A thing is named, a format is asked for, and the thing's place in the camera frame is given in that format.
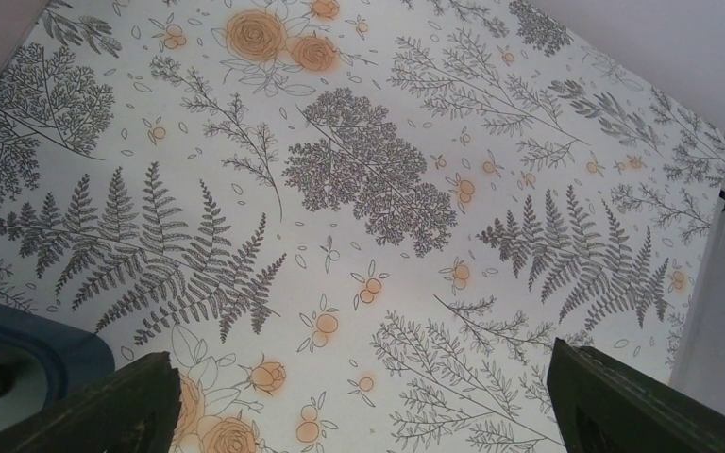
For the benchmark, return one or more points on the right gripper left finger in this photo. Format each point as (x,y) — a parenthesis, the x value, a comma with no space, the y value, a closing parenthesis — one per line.
(134,409)

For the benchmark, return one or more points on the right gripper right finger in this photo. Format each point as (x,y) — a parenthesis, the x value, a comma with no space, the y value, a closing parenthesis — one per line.
(603,405)

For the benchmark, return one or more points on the dark blue piece box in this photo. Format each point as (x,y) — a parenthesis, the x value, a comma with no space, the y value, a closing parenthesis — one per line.
(51,360)

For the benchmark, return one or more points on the floral table mat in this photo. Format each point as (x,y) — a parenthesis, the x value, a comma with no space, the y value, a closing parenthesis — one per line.
(355,226)

